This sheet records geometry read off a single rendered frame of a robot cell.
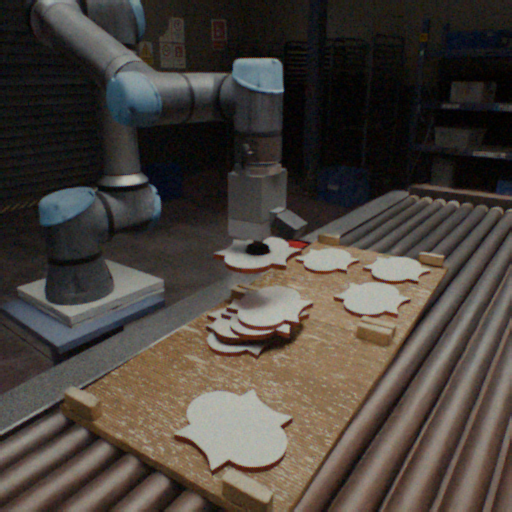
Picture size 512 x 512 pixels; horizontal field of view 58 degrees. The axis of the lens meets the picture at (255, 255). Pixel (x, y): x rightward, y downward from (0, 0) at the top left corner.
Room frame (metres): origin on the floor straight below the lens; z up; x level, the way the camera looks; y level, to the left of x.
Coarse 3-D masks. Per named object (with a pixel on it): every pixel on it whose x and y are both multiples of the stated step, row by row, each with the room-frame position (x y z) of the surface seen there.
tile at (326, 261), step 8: (304, 256) 1.07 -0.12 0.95; (312, 256) 1.07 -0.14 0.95; (320, 256) 1.07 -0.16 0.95; (328, 256) 1.07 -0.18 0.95; (336, 256) 1.07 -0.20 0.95; (344, 256) 1.07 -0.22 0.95; (304, 264) 1.02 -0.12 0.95; (312, 264) 1.02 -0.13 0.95; (320, 264) 1.02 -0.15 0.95; (328, 264) 1.02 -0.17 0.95; (336, 264) 1.02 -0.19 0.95; (344, 264) 1.02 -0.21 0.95; (352, 264) 1.04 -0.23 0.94; (312, 272) 0.99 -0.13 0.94; (320, 272) 0.98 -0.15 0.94; (328, 272) 0.99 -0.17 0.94; (344, 272) 0.99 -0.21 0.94
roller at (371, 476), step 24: (504, 264) 1.10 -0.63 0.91; (480, 288) 0.94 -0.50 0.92; (480, 312) 0.85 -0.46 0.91; (456, 336) 0.74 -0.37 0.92; (432, 360) 0.66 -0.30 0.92; (456, 360) 0.69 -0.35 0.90; (432, 384) 0.60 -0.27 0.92; (408, 408) 0.54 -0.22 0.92; (384, 432) 0.50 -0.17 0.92; (408, 432) 0.50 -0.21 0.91; (384, 456) 0.45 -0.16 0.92; (360, 480) 0.42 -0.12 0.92; (384, 480) 0.42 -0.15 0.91; (336, 504) 0.39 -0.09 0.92; (360, 504) 0.38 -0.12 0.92
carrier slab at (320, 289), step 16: (352, 256) 1.10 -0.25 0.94; (368, 256) 1.10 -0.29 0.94; (384, 256) 1.10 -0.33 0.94; (272, 272) 1.00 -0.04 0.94; (288, 272) 1.00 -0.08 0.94; (304, 272) 1.00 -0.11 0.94; (336, 272) 1.00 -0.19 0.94; (352, 272) 1.00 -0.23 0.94; (368, 272) 1.00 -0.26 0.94; (432, 272) 1.00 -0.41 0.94; (304, 288) 0.91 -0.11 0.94; (320, 288) 0.91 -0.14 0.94; (336, 288) 0.91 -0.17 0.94; (400, 288) 0.91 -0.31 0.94; (416, 288) 0.91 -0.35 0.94; (432, 288) 0.91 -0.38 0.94; (320, 304) 0.83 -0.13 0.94; (336, 304) 0.83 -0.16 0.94; (416, 304) 0.83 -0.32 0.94; (320, 320) 0.77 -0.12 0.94; (336, 320) 0.77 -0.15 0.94; (352, 320) 0.77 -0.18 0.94; (384, 320) 0.77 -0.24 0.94; (400, 320) 0.77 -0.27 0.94; (416, 320) 0.79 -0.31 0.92; (400, 336) 0.71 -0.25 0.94
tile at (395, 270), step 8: (376, 264) 1.02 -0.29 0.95; (384, 264) 1.02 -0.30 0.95; (392, 264) 1.02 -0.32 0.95; (400, 264) 1.02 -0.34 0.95; (408, 264) 1.02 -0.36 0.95; (416, 264) 1.02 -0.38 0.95; (376, 272) 0.97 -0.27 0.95; (384, 272) 0.97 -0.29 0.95; (392, 272) 0.97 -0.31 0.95; (400, 272) 0.97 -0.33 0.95; (408, 272) 0.97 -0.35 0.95; (416, 272) 0.97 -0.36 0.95; (424, 272) 0.98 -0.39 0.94; (376, 280) 0.95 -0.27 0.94; (384, 280) 0.93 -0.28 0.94; (392, 280) 0.93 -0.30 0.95; (400, 280) 0.93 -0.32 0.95; (408, 280) 0.94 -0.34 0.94; (416, 280) 0.93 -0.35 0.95
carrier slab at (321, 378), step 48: (192, 336) 0.71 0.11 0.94; (336, 336) 0.71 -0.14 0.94; (96, 384) 0.58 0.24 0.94; (144, 384) 0.58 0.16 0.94; (192, 384) 0.58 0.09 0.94; (240, 384) 0.58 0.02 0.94; (288, 384) 0.58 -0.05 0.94; (336, 384) 0.58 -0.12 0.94; (96, 432) 0.49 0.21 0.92; (144, 432) 0.48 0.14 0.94; (288, 432) 0.48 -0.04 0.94; (336, 432) 0.48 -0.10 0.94; (192, 480) 0.40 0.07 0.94; (288, 480) 0.40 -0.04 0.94
